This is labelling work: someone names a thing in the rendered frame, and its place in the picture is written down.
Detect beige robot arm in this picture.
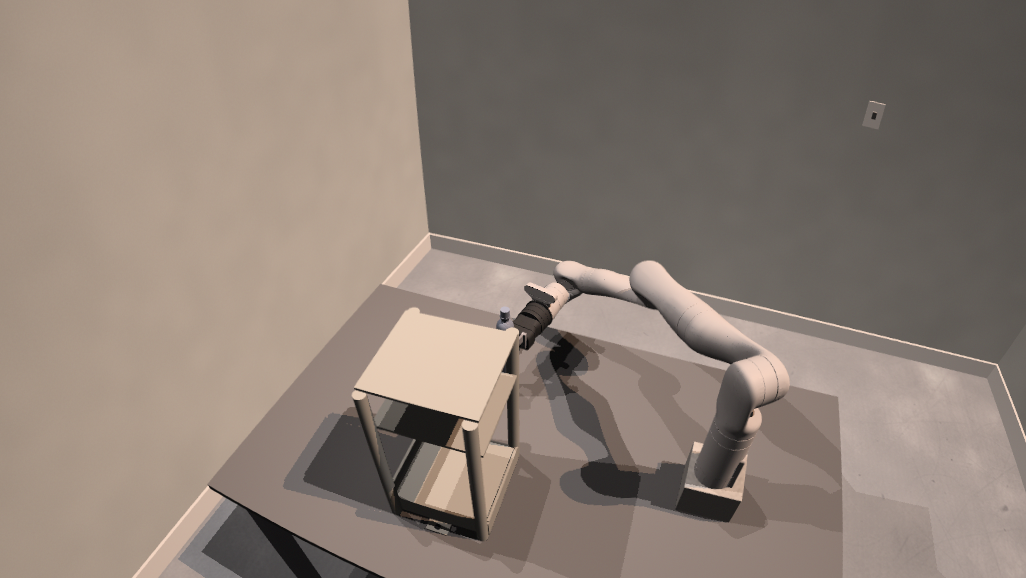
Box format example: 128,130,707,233
545,261,790,489

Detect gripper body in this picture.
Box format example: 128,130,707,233
513,282,560,350

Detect black bottle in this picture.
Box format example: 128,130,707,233
496,307,514,373

